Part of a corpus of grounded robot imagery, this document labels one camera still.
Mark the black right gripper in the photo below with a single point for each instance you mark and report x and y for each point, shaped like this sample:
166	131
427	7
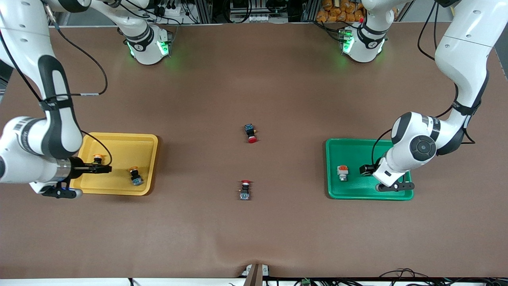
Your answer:
77	168

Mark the yellow push button blue block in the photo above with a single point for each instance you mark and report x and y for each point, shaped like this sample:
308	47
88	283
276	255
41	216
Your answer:
97	158

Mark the white button switch orange block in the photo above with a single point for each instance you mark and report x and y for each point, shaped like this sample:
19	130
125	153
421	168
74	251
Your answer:
342	171

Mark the yellow push button silver block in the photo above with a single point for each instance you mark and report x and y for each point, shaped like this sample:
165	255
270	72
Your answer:
137	180

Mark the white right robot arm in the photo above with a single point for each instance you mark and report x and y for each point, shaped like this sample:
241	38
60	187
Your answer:
24	151

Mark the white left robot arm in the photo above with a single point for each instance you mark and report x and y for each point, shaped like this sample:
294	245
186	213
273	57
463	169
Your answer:
460	51

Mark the green plastic tray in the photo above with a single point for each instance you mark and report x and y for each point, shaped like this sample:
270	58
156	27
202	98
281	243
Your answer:
357	151

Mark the yellow plastic tray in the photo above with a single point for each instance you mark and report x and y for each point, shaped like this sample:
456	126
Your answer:
127	147

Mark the red mushroom push button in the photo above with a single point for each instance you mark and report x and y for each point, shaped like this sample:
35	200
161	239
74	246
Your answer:
250	130
245	194

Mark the green terminal connector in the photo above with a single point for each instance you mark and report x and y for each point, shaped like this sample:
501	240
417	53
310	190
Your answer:
305	282

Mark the brown table mat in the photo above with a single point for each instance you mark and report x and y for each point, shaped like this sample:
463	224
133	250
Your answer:
254	238

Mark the pile of orange packets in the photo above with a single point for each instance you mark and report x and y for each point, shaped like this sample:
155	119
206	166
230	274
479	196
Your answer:
337	10

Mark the white power strip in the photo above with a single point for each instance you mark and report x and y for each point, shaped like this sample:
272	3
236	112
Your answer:
250	18

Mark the aluminium profile rack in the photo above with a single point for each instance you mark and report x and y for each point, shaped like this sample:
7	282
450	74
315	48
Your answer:
206	10

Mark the metal table clamp bracket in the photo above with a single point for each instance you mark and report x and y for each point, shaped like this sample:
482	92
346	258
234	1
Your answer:
256	274

